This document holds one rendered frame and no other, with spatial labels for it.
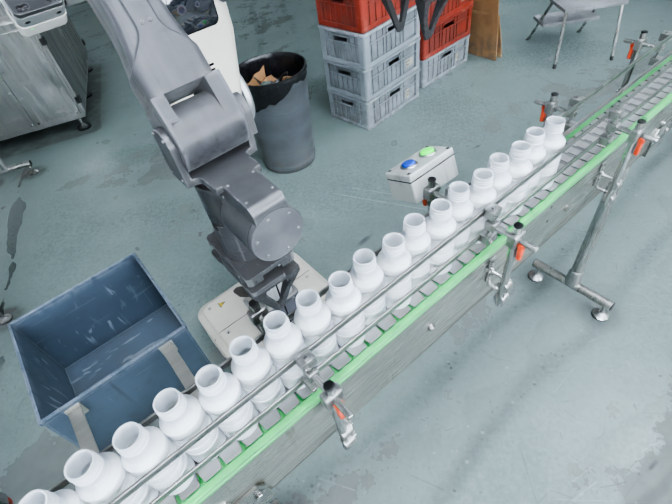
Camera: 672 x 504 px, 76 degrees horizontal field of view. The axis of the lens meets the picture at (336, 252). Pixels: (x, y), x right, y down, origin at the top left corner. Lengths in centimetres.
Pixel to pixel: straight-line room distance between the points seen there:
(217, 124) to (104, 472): 46
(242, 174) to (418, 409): 152
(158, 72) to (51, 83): 380
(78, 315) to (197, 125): 93
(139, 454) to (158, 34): 49
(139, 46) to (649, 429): 192
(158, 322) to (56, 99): 313
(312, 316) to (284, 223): 29
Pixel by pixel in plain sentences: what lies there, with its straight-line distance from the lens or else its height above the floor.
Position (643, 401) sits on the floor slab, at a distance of 205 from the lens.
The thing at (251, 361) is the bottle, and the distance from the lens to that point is 64.
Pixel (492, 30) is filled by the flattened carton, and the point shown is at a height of 25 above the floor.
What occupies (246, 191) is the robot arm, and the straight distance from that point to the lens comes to 39.
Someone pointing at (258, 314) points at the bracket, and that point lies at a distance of 76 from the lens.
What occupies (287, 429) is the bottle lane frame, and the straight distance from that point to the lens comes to 77.
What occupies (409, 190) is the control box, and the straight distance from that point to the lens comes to 94.
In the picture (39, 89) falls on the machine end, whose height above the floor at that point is 42.
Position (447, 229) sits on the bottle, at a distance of 80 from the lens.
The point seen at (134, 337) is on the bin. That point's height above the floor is 73.
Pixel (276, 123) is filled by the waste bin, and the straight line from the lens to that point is 269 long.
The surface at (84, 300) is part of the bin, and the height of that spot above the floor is 90.
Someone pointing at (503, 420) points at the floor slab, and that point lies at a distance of 185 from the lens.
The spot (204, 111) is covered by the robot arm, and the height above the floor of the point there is 151.
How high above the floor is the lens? 168
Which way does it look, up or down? 46 degrees down
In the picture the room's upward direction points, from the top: 10 degrees counter-clockwise
